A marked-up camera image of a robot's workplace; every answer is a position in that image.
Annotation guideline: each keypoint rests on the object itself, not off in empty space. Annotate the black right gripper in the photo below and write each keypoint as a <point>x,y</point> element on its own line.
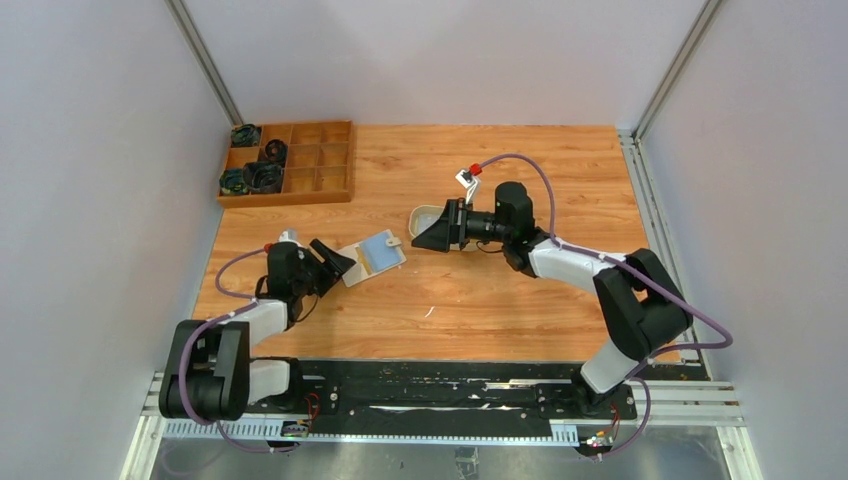
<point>443,232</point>

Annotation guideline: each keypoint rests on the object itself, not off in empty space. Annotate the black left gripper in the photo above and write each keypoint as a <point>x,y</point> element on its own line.
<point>332,269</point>

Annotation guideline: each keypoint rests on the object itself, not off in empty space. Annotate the blue VIP card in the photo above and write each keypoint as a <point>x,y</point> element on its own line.
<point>383,252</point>

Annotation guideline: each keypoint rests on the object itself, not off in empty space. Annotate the yellow card from holder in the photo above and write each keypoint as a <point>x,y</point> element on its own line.
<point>364,259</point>

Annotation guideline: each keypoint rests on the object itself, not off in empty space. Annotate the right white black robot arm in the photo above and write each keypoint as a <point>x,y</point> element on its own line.
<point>642,308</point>

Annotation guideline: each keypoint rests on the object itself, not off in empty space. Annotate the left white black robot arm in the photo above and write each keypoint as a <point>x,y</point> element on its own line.
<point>210,374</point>

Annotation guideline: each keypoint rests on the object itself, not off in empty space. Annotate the beige plastic tray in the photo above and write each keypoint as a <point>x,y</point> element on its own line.
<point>423,217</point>

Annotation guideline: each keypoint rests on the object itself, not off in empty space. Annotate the wooden compartment tray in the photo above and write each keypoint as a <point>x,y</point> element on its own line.
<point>319,167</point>

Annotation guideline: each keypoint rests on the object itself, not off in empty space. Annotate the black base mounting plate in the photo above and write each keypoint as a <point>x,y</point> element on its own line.
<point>419,399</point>

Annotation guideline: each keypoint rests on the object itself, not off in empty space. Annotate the black coiled cable large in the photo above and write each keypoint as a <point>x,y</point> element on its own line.
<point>263,177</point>

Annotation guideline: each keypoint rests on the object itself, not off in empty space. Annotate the black coiled cable small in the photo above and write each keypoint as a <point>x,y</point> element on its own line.
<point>276,152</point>

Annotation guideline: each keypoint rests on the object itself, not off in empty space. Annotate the aluminium rail frame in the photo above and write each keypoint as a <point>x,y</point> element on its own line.
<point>660,403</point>

